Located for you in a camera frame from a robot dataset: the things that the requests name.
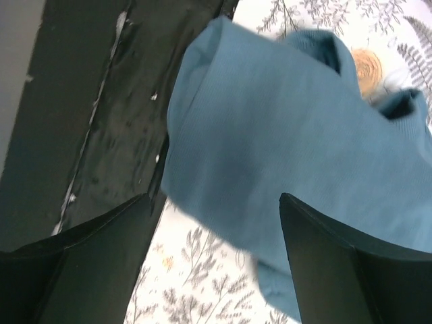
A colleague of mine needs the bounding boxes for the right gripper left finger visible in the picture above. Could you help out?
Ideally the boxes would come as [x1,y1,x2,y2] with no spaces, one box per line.
[1,195,151,323]

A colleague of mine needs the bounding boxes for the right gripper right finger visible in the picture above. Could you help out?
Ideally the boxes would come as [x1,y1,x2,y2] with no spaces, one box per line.
[279,193,432,324]

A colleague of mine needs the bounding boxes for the blue tank top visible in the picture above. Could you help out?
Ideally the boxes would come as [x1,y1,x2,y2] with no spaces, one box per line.
[161,18,431,319]

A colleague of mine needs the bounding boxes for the floral tablecloth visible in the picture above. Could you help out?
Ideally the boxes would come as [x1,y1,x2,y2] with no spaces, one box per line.
[125,1,431,323]

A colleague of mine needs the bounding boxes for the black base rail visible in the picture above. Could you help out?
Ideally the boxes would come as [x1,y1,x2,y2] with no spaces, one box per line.
[1,1,237,251]

